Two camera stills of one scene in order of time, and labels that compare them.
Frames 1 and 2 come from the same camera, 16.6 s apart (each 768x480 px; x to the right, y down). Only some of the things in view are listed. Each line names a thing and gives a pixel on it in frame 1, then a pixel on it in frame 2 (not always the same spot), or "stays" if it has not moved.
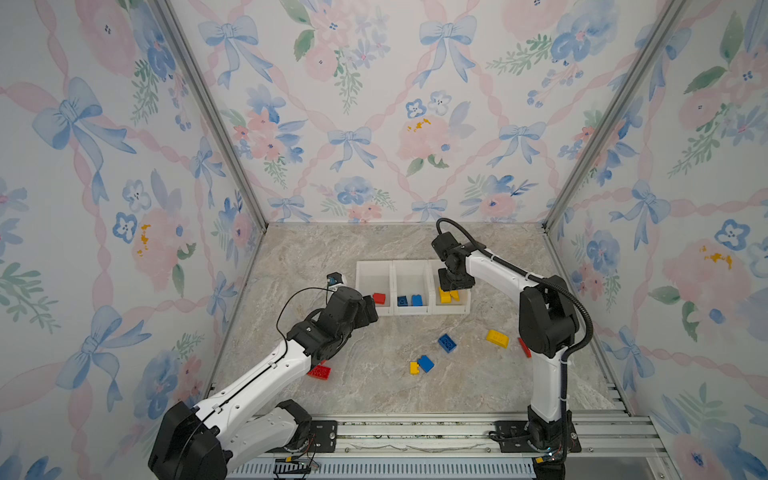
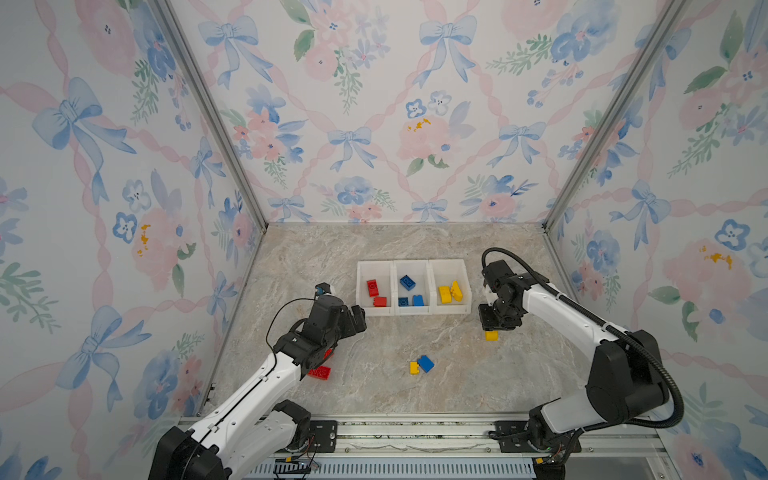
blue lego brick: [447, 343] -> [407, 282]
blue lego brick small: [425, 363] stays
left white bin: [376, 277] stays
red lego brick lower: [321, 372] stays
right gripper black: [445, 286] -> [488, 325]
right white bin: [442, 308] stays
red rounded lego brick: [525, 348] -> [373, 288]
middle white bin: [411, 278] stays
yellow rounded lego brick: [445, 297] stays
